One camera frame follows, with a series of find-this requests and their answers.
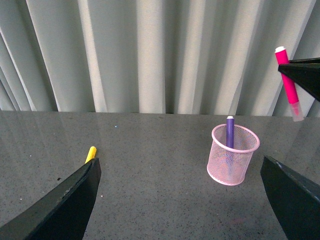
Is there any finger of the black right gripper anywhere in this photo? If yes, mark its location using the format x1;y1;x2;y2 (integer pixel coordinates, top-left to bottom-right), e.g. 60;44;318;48
278;57;320;102

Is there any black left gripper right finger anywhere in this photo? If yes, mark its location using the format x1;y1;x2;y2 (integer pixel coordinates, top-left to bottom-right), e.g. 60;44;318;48
260;156;320;240

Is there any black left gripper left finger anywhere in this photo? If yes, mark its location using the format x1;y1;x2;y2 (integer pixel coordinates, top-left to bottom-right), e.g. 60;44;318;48
0;158;101;240

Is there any pink marker pen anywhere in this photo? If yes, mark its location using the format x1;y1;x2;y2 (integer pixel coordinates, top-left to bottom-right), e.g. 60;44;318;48
274;46;304;122

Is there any purple marker pen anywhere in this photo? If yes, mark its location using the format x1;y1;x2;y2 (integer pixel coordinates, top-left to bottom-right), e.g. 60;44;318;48
226;115;235;176

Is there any pink mesh pen cup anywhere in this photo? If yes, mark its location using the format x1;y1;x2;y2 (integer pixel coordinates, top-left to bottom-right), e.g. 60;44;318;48
206;124;260;186

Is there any yellow marker pen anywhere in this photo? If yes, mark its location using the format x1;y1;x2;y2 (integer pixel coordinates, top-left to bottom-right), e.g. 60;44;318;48
85;146;97;164

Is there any grey pleated curtain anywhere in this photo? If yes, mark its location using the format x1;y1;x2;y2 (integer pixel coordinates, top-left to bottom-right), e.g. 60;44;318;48
0;0;320;117

